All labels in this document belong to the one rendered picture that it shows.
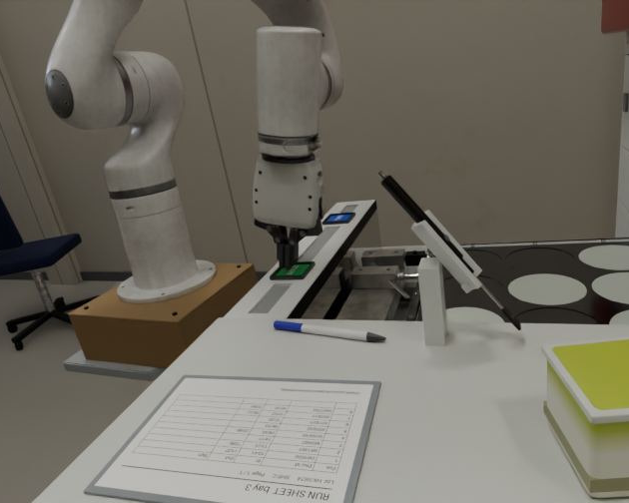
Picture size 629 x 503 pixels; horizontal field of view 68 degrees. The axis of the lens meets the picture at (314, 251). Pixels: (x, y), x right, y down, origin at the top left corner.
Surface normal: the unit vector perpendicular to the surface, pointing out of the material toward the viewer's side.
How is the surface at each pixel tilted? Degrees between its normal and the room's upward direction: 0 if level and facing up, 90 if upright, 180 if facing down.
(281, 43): 92
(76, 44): 67
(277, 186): 91
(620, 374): 0
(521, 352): 0
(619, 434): 90
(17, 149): 90
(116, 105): 119
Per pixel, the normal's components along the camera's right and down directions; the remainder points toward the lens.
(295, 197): -0.25, 0.41
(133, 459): -0.17, -0.93
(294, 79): 0.21, 0.40
